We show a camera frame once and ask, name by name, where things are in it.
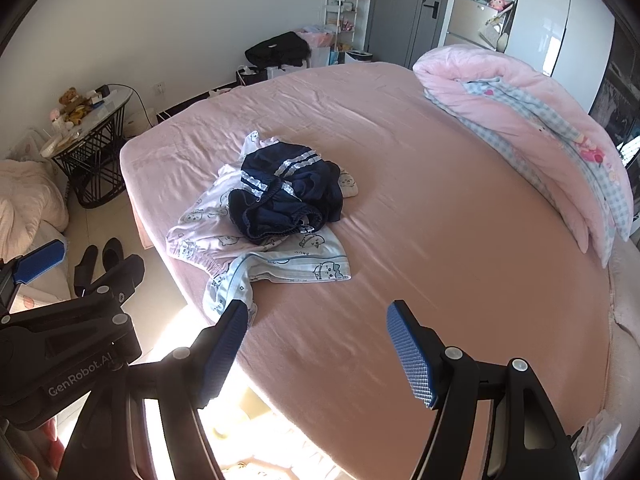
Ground navy shorts with white stripes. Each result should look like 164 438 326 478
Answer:
229 142 343 245

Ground white and navy clothes pile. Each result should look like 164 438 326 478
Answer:
570 410 622 480

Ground black slippers pair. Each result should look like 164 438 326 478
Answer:
72 237 125 297

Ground pink blanket on floor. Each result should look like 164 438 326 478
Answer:
0 159 68 261

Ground white cartoon print pajamas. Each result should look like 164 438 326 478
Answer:
166 131 358 320

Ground brown teddy bear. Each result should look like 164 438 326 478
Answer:
58 87 93 126

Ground black bag on floor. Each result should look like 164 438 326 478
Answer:
245 32 310 70

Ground pink checkered folded duvet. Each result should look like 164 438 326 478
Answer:
412 44 634 264

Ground white storage shelf rack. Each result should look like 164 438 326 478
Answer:
323 0 359 52

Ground grey door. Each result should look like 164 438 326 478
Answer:
366 0 447 67

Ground white wardrobe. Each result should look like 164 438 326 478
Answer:
506 0 615 112

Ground grey drawer cabinet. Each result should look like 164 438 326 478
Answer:
444 0 515 52

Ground black wire side table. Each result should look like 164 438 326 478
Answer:
40 84 134 209

